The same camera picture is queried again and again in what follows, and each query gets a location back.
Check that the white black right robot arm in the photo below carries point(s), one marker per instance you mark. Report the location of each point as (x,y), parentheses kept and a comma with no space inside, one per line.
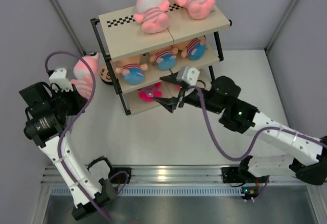
(304,156)

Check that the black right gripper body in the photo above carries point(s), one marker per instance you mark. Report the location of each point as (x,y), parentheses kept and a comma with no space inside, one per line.
(194,98)

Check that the white slotted cable duct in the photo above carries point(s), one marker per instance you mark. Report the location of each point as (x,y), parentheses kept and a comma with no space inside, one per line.
(134,190)

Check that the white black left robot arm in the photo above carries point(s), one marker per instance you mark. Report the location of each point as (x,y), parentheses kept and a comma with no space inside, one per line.
(46,125)

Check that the black-haired doll plush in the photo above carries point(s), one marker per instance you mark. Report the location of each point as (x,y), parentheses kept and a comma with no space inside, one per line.
(105,75)

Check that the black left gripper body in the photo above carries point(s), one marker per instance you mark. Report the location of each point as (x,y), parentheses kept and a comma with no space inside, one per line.
(67,102)

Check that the beige three-tier shelf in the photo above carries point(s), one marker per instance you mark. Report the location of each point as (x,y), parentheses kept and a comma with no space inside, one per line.
(123,38)

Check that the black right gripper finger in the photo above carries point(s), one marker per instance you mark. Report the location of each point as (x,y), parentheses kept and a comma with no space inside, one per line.
(172,79)
(170,104)

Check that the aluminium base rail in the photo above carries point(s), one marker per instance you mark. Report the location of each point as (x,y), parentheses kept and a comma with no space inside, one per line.
(176,174)

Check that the blue pants boy plush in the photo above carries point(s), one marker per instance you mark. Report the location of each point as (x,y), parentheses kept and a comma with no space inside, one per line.
(131,69)
(194,49)
(164,58)

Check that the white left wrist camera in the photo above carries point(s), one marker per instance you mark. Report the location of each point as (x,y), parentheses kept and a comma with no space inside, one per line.
(59,81)

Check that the right aluminium frame post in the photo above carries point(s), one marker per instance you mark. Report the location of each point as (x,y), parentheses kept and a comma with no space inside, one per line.
(283,20)

